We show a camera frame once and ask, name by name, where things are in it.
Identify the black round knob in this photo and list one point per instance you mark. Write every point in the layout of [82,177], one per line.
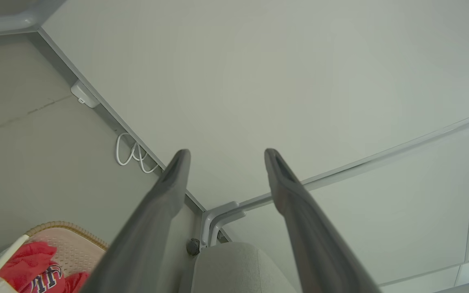
[193,247]

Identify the white furniture base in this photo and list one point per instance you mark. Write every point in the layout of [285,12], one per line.
[10,22]

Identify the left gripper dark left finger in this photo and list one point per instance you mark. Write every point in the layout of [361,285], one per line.
[153,228]

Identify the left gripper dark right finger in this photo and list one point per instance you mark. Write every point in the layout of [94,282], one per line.
[312,244]

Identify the grey corner trim bracket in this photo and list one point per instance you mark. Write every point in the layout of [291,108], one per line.
[208,224]

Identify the white wall adapter box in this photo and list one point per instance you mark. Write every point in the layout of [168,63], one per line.
[84,93]

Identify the red cloth garment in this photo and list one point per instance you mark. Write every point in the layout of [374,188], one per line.
[27,260]

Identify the beige perforated laundry basket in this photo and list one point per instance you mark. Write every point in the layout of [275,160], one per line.
[73,248]

